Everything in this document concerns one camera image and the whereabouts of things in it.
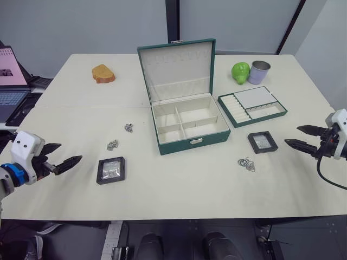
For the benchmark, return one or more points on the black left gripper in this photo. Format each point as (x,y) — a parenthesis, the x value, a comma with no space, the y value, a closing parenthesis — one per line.
(40,165)

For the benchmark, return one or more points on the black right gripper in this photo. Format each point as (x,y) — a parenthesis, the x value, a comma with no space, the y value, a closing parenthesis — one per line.
(328,143)

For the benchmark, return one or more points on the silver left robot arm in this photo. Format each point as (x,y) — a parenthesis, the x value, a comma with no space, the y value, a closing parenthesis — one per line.
(6,178)

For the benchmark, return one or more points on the black square display case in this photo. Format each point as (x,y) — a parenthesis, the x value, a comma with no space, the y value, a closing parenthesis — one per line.
(262,142)
(111,170)

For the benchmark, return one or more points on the green jewelry tray insert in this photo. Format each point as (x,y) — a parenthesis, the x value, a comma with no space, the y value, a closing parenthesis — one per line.
(253,100)

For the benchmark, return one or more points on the green jewelry box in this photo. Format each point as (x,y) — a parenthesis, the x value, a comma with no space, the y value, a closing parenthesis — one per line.
(187,113)

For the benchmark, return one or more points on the black device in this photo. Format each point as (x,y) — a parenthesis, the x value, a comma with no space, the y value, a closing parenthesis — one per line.
(39,81)

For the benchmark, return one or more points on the lavender metal cup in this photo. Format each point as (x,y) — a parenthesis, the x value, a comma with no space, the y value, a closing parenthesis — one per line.
(257,74)

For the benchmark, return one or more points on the grey laptop with pink screen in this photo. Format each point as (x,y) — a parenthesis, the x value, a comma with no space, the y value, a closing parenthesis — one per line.
(11,81)

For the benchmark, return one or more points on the brown bread slice toy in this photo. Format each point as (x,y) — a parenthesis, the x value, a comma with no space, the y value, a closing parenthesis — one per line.
(103,74)

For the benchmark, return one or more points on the green pear toy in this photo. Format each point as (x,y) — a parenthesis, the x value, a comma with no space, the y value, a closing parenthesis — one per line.
(240,71)

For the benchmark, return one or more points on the dark shoe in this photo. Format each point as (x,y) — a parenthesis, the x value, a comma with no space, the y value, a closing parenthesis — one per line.
(35,247)

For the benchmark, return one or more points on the white power strip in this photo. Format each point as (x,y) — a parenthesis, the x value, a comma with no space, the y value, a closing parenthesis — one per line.
(111,238)

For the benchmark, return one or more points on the dark rounded shape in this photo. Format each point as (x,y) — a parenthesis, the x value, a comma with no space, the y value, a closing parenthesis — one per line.
(221,246)
(150,247)

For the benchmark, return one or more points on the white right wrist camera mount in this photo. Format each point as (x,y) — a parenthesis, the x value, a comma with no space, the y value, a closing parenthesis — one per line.
(337,119)

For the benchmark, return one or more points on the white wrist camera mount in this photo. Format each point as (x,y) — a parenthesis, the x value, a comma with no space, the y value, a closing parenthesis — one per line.
(24,147)
(337,119)

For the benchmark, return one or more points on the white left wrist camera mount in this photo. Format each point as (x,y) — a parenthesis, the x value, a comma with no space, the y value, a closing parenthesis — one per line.
(24,147)

